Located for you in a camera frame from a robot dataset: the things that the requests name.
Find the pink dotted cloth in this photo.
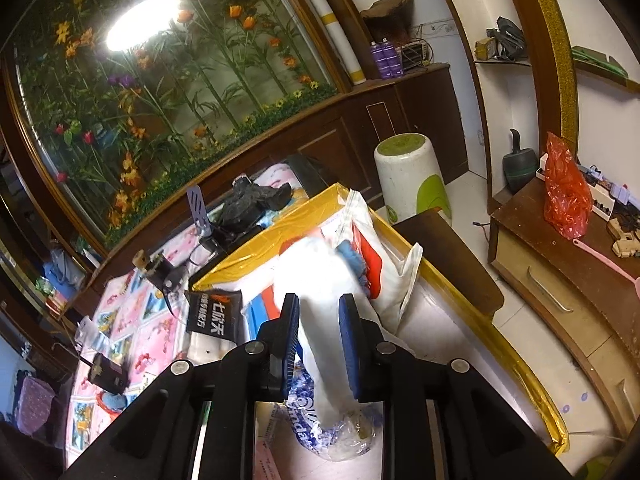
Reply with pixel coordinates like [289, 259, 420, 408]
[17, 376, 54, 437]

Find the artificial flower display case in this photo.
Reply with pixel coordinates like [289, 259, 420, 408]
[4, 0, 342, 242]

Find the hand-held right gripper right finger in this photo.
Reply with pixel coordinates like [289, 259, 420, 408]
[338, 293, 574, 480]

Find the blue orange packet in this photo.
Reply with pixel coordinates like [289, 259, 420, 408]
[242, 287, 284, 332]

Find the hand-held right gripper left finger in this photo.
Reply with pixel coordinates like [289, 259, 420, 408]
[60, 292, 302, 480]

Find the black spool wooden top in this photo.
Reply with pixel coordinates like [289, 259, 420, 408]
[132, 249, 189, 291]

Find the white cloth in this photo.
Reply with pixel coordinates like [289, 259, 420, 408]
[277, 236, 372, 428]

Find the purple phone stand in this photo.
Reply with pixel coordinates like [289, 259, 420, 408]
[185, 184, 211, 236]

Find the purple spray can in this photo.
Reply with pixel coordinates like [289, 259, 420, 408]
[369, 40, 389, 81]
[382, 38, 404, 80]

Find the white foam box yellow tape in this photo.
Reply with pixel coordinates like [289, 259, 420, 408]
[192, 182, 572, 480]

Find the black vase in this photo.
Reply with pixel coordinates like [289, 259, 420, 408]
[501, 128, 541, 195]

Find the red plastic bag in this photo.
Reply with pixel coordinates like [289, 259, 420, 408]
[542, 131, 594, 241]

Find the black bag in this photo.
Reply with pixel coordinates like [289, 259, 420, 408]
[219, 175, 294, 234]

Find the black electric motor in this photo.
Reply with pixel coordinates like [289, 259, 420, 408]
[87, 352, 131, 394]

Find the black printed packet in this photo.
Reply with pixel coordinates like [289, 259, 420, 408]
[184, 288, 244, 357]

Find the white power strip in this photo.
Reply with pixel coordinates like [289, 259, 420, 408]
[537, 162, 632, 222]

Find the small blue white tissue packet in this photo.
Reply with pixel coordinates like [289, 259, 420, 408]
[287, 389, 377, 462]

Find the brown wood root piece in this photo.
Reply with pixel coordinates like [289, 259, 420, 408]
[359, 0, 416, 24]

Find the dark shelf bag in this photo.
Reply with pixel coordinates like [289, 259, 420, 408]
[487, 16, 526, 56]

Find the white yellow rolled poster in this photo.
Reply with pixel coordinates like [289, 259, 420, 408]
[294, 0, 366, 86]

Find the wire basket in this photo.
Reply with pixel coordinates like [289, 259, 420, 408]
[394, 39, 431, 71]

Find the blue and red cloth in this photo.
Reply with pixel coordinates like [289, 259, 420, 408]
[97, 390, 126, 414]

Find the white green stool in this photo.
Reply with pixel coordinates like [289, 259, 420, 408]
[373, 132, 454, 229]

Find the red white wipes pack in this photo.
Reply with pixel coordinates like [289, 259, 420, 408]
[320, 188, 424, 337]

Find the pink fly swatter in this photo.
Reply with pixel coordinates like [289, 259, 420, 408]
[572, 238, 640, 297]

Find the wooden side cabinet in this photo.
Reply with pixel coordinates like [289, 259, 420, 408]
[487, 174, 640, 442]

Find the clear plastic cup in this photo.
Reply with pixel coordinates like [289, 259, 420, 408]
[74, 314, 109, 351]

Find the tan toy gun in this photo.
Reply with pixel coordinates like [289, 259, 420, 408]
[612, 232, 640, 261]

